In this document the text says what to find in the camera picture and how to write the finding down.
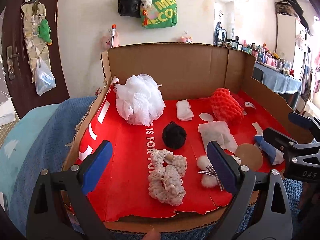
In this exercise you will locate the patterned storage case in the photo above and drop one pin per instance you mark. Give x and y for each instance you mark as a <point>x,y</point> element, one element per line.
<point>285,7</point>

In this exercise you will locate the white mesh bath sponge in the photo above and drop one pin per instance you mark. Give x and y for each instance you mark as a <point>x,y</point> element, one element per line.
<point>140,100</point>

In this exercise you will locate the cluttered table with cosmetics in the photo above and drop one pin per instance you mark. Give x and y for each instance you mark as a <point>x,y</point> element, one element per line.
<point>265,55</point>

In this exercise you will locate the white wipe packet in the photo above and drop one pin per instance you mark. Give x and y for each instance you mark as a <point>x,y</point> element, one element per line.
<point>215,132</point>

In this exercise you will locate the dark brown door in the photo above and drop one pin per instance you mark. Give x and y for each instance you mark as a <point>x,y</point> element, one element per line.
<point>15,30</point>

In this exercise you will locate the person's left hand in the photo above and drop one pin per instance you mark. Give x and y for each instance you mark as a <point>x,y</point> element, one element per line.
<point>152,235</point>

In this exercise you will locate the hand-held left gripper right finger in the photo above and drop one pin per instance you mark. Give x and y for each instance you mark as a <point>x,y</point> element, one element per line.
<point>221,165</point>

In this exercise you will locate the white pompom with plaid bow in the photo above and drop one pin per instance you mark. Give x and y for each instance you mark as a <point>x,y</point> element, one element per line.
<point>207,180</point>

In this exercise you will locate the wall mirror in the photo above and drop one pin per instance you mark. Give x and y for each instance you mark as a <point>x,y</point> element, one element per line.
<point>223,17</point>

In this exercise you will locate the blue knit blanket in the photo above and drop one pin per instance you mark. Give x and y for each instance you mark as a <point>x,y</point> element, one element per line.
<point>37,155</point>

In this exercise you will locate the blue and white cloth pouch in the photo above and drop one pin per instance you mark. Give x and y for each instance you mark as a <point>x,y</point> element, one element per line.
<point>267,150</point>

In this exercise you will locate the white tube with orange cap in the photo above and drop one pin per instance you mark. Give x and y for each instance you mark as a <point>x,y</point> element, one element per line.
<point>113,37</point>

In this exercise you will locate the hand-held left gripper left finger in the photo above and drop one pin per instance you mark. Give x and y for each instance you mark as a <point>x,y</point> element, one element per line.
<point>97,167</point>

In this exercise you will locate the desk with blue cloth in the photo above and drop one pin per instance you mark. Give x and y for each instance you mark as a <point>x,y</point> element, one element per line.
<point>280,81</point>

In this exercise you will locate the clear plastic bag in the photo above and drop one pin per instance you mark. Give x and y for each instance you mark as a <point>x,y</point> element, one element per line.
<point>45,80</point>

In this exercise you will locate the light blue sheet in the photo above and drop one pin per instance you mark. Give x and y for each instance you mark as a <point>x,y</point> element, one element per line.
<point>20,135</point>

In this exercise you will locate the red mesh bath sponge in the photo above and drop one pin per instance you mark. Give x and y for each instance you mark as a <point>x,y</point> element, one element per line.
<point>226,105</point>

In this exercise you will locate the pink cat plush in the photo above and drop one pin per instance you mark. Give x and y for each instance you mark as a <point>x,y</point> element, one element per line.
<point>186,39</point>

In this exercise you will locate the white tissue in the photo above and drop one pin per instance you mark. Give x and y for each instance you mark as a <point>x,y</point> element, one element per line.
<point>184,110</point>

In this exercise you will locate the green tote bag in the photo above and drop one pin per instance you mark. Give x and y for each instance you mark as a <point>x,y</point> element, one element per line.
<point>165,12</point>

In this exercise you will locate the black yarn scrunchie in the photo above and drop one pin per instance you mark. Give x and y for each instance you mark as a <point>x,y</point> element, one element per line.
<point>173,136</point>

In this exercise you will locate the white wardrobe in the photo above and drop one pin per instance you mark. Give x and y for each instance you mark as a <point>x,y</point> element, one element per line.
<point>285,37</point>

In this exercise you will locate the round tan powder puff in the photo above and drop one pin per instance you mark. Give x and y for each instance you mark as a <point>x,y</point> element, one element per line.
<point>250,157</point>

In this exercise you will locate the pink pig plush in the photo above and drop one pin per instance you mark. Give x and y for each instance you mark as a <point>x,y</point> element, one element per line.
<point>105,42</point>

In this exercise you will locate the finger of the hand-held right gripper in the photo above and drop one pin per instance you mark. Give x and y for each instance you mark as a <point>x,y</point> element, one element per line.
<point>303,121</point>
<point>282,140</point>

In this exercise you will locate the cream crochet scrunchie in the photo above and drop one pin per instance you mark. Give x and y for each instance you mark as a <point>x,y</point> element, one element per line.
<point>165,180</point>

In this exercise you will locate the green plush toy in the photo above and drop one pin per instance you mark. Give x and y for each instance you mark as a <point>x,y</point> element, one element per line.
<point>44,31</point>

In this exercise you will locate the cardboard box with red lining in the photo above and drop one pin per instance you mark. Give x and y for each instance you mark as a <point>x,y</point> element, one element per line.
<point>130,135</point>

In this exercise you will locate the black clothing pile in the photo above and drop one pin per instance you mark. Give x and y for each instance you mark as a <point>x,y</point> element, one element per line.
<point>295,2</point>

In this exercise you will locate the beige hanging door organizer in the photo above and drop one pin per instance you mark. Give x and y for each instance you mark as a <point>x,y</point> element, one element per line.
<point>30,42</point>

